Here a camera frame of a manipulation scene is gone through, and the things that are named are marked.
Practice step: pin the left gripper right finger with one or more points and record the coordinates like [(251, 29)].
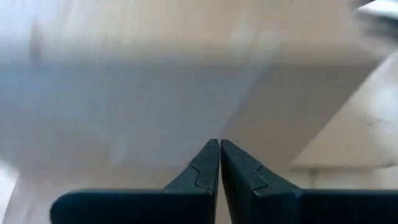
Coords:
[(295, 208)]

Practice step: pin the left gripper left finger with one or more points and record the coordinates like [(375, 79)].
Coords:
[(140, 208)]

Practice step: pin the brown cardboard box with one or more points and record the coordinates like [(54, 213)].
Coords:
[(155, 93)]

